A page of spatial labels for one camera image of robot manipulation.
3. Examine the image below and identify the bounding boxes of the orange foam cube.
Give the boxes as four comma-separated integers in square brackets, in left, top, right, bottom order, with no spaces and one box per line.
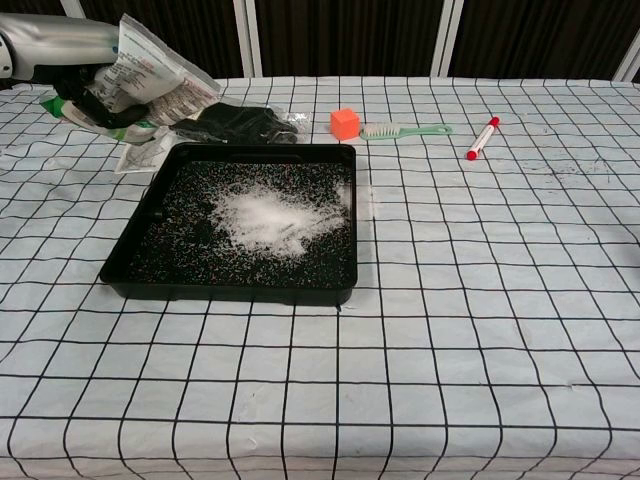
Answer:
[330,108,361,140]

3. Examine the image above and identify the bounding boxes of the white marker with red cap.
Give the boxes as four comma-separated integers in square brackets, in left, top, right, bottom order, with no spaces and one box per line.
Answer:
[466,116,502,162]

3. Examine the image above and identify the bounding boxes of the black square plastic tray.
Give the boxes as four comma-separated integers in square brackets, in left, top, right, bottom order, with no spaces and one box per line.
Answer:
[98,142,362,304]

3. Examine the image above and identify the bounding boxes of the white powder pile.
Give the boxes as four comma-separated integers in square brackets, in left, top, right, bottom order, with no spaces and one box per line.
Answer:
[212,182,351,259]

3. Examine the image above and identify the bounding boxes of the green handled scrub brush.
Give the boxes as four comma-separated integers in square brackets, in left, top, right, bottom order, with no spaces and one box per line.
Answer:
[359,123,454,141]

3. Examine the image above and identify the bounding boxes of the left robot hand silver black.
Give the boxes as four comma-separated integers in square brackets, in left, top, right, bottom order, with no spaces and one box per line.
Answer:
[0,12,151,130]

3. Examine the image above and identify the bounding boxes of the small wrapper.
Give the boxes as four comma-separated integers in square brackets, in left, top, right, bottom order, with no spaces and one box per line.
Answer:
[39,13,224,144]

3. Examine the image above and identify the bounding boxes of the clear flat plastic packet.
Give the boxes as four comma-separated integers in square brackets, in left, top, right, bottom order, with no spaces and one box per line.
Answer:
[115,127,174,175]

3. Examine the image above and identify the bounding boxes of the black packaged gloves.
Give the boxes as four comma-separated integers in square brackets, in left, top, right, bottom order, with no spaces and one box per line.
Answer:
[168,102,309,146]

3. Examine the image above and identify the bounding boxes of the white black checkered tablecloth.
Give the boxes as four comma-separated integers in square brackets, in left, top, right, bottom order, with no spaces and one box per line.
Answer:
[0,74,640,480]

